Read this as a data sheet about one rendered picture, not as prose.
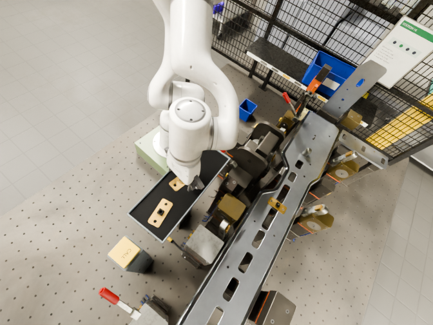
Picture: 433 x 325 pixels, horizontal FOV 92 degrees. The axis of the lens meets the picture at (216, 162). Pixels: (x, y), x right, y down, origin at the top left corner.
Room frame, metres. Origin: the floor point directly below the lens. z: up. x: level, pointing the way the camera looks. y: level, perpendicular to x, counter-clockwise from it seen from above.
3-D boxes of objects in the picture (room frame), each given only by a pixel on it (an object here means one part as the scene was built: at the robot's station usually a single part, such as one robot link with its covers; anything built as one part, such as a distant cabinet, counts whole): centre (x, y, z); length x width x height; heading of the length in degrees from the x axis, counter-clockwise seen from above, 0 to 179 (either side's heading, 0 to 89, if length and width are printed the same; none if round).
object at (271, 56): (1.32, -0.36, 1.01); 0.90 x 0.22 x 0.03; 75
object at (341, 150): (0.86, -0.65, 0.84); 0.12 x 0.07 x 0.28; 75
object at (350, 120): (1.08, -0.63, 0.88); 0.08 x 0.08 x 0.36; 75
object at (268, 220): (0.32, -0.29, 0.84); 0.12 x 0.05 x 0.29; 75
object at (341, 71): (1.29, -0.46, 1.09); 0.30 x 0.17 x 0.13; 82
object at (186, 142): (0.28, 0.08, 1.44); 0.09 x 0.08 x 0.13; 114
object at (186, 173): (0.27, 0.08, 1.29); 0.10 x 0.07 x 0.11; 64
